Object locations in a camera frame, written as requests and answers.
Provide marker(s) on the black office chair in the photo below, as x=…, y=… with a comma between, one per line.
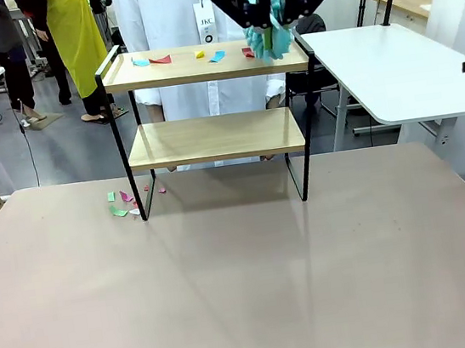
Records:
x=311, y=24

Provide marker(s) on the person's left hand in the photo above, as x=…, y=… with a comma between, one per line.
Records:
x=275, y=102

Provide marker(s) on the two-tier wood and metal shelf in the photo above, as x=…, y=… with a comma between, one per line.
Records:
x=215, y=142

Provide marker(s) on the white side table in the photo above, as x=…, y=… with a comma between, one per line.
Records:
x=394, y=67

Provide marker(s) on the person's left forearm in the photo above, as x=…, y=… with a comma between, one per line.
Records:
x=276, y=86

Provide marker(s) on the blue paper scrap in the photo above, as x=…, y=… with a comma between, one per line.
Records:
x=217, y=57

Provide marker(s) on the white name badge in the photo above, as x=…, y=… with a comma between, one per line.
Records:
x=204, y=23

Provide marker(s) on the person's right forearm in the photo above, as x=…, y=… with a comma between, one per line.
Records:
x=148, y=97

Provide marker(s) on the black background equipment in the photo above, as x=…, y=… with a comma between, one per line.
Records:
x=120, y=40

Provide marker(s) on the person in dark clothes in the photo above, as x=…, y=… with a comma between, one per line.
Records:
x=4, y=36

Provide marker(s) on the wide red paper scrap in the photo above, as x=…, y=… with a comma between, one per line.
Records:
x=161, y=60

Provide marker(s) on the green paper scrap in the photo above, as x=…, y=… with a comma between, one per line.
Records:
x=111, y=197
x=118, y=211

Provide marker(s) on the yellow paper scrap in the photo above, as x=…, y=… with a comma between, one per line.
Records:
x=200, y=54

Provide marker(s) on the teal chenille duster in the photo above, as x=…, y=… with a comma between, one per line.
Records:
x=282, y=45

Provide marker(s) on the cyan paper scrap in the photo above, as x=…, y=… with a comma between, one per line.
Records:
x=140, y=63

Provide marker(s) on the person in white coat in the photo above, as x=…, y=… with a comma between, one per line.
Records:
x=165, y=20

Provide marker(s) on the person in yellow apron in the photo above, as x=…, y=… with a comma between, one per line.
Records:
x=78, y=44

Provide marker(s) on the grey floor mat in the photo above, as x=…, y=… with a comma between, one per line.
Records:
x=45, y=120

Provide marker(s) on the person's right hand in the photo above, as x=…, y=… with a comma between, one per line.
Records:
x=157, y=114

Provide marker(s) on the white paper scrap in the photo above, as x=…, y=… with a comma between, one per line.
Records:
x=134, y=212

